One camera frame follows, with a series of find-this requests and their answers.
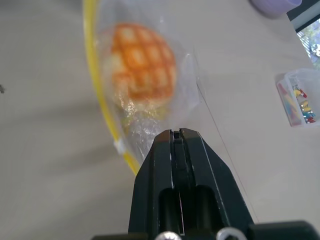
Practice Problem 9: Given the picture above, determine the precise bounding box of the orange checkered bun snack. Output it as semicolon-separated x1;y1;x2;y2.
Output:
102;22;178;111

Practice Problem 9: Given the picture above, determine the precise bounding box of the clear yellow-zip plastic bag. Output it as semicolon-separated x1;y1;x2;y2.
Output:
82;0;201;177

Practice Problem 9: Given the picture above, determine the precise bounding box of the dark window frame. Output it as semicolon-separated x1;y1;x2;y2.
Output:
286;0;320;33

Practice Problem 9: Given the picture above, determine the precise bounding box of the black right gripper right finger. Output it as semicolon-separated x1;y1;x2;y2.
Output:
179;127;256;236

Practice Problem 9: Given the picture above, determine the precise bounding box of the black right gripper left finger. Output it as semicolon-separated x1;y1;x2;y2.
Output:
128;129;181;236

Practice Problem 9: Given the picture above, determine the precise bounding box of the purple plastic bowl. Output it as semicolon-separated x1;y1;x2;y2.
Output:
249;0;304;19

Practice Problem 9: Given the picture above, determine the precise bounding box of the clear box of colourful bits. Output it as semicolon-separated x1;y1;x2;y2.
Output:
275;67;319;128

